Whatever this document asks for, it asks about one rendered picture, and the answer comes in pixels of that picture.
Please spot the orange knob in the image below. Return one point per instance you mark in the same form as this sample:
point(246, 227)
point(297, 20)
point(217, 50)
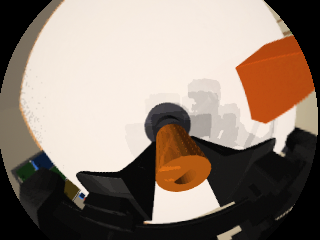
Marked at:
point(180, 164)

